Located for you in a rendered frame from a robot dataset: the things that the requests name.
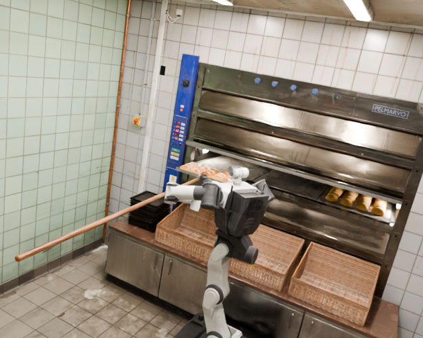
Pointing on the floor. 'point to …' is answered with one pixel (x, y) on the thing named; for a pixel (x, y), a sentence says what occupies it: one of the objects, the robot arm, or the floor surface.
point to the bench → (254, 322)
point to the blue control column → (188, 64)
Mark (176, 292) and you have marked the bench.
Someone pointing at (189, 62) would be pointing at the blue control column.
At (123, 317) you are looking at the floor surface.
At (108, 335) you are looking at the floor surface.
